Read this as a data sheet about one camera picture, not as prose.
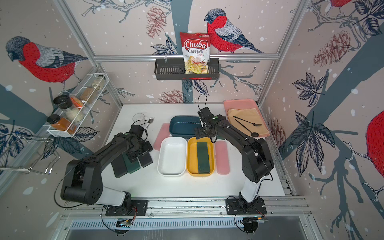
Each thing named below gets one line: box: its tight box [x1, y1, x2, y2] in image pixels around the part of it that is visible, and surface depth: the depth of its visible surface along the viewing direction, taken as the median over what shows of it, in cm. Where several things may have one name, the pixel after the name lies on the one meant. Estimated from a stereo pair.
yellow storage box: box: [186, 137, 215, 177], surface depth 91 cm
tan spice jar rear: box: [80, 75, 106, 104], surface depth 81 cm
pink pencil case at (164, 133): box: [153, 122, 170, 151], surface depth 105 cm
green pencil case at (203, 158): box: [197, 142, 211, 174], surface depth 91 cm
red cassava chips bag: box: [180, 32, 212, 74], surface depth 85 cm
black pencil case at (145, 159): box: [138, 151, 153, 168], surface depth 90 cm
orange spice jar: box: [46, 114, 77, 135], surface depth 63 cm
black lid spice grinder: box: [53, 95, 84, 123], surface depth 67 cm
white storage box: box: [157, 137, 187, 177], surface depth 92 cm
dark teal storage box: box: [169, 115, 202, 139], surface depth 109 cm
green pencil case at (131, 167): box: [122, 153, 141, 174], surface depth 87 cm
